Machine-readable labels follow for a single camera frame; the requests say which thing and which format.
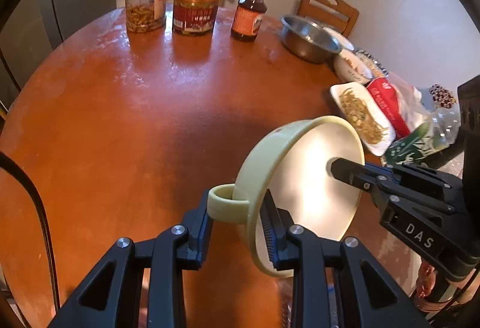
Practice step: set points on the red snack packet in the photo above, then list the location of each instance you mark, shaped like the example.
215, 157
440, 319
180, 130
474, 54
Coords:
390, 106

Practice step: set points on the stainless steel bowl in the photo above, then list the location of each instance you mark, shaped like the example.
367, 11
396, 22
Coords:
309, 39

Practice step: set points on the grey refrigerator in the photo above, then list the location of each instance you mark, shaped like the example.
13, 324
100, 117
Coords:
22, 13

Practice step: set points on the jar with red lid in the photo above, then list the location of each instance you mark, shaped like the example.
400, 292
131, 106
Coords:
195, 13

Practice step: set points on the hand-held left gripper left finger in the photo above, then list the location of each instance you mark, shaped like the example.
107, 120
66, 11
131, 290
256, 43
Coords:
198, 238

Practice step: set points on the glass bottle with green label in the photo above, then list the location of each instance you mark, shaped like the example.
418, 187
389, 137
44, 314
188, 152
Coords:
416, 144

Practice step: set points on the brown sauce bottle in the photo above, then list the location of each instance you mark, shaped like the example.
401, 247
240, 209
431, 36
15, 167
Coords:
249, 14

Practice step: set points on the white dish of dried food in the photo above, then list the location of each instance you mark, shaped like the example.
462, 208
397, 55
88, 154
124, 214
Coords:
362, 118

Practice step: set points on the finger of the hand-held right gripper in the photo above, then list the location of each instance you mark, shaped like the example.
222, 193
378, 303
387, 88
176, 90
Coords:
412, 198
348, 168

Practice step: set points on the clear plastic bag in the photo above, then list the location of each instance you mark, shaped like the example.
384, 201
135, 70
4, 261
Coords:
410, 99

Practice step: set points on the person's right hand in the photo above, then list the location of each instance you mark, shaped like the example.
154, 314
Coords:
425, 283

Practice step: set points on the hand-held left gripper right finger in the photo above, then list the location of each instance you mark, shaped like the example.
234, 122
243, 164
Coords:
275, 241

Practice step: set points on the clear jar with black lid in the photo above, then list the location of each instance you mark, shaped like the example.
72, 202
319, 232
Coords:
146, 5

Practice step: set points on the wooden chair with carved back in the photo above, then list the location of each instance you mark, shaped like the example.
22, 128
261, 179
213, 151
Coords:
326, 7

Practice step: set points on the white ceramic bowl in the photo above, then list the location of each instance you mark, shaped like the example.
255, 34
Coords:
350, 67

